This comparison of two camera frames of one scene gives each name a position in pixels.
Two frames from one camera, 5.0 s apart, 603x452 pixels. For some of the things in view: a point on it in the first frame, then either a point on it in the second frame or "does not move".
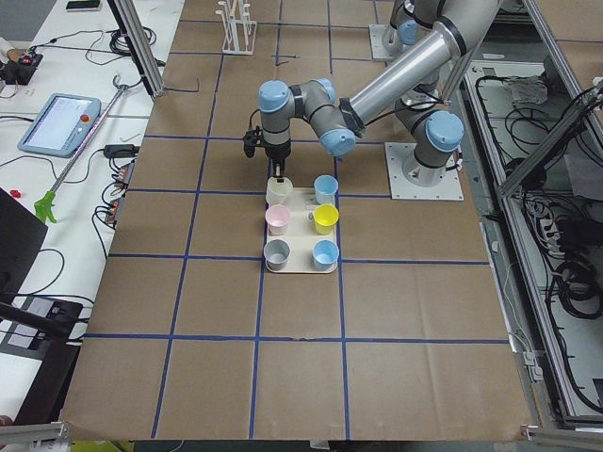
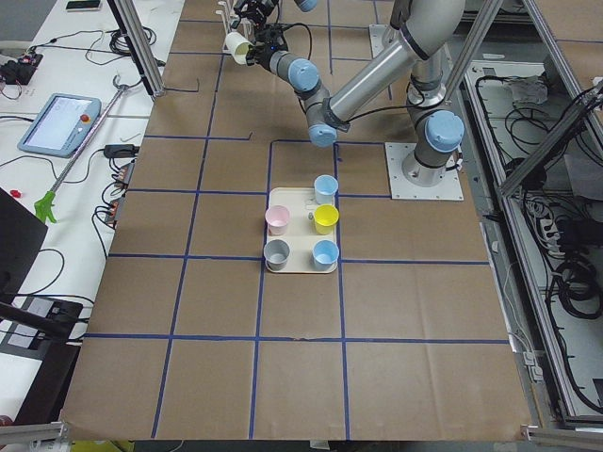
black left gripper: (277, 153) → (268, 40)
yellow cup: (325, 217) does not move
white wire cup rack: (239, 30) does not move
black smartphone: (83, 6) does not move
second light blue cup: (324, 255) does not move
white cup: (279, 190) → (236, 46)
